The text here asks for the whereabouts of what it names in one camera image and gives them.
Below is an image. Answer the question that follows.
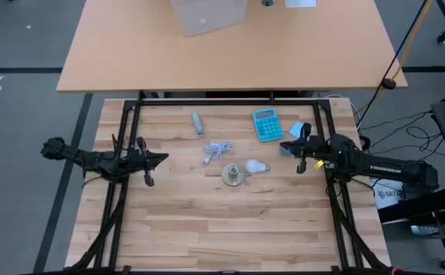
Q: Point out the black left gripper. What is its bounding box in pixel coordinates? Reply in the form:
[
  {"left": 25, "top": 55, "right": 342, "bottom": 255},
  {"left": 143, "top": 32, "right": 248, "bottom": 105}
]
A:
[{"left": 111, "top": 136, "right": 169, "bottom": 188}]

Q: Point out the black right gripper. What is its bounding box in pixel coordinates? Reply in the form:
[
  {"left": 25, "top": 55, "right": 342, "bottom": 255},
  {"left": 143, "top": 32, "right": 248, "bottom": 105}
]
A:
[{"left": 279, "top": 122, "right": 342, "bottom": 175}]

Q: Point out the white lightbulb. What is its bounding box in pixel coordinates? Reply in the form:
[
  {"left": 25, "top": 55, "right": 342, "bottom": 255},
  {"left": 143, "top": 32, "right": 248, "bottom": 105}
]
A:
[{"left": 245, "top": 157, "right": 272, "bottom": 175}]

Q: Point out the white lamp cord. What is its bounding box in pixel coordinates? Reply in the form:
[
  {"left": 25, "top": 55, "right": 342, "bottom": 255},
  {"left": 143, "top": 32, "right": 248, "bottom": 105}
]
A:
[{"left": 202, "top": 140, "right": 235, "bottom": 167}]

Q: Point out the brass lamp socket base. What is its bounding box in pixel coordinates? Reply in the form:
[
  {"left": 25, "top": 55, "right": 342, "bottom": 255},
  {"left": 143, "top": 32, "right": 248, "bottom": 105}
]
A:
[{"left": 221, "top": 162, "right": 247, "bottom": 188}]

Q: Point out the blue sticky note pad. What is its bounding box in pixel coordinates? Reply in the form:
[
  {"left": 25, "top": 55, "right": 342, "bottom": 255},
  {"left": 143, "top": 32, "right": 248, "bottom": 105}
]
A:
[{"left": 288, "top": 120, "right": 314, "bottom": 140}]

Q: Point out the blue calculator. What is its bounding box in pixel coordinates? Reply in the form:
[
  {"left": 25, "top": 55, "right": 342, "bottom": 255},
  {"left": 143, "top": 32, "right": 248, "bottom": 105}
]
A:
[{"left": 251, "top": 107, "right": 285, "bottom": 144}]

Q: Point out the white printed cardboard box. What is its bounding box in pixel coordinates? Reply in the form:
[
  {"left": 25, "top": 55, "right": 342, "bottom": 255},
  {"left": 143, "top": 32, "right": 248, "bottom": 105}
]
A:
[{"left": 369, "top": 179, "right": 405, "bottom": 210}]

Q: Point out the light wooden desk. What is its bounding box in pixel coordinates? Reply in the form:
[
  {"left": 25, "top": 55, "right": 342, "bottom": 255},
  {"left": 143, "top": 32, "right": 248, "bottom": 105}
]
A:
[{"left": 55, "top": 0, "right": 409, "bottom": 94}]

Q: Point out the white flat device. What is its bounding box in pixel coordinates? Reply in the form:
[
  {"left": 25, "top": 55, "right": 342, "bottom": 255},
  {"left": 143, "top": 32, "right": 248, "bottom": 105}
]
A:
[{"left": 284, "top": 0, "right": 318, "bottom": 8}]

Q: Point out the black aluminium table frame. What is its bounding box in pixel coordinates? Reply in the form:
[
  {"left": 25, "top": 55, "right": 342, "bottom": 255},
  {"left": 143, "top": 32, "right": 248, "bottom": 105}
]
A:
[{"left": 67, "top": 90, "right": 393, "bottom": 275}]

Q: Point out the black drop cable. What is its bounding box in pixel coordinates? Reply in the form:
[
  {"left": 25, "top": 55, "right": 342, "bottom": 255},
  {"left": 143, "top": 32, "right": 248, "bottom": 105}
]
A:
[{"left": 355, "top": 0, "right": 430, "bottom": 125}]

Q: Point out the yellow drop cable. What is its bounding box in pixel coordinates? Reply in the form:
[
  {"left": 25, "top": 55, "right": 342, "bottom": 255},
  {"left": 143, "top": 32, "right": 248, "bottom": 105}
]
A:
[{"left": 357, "top": 0, "right": 435, "bottom": 114}]

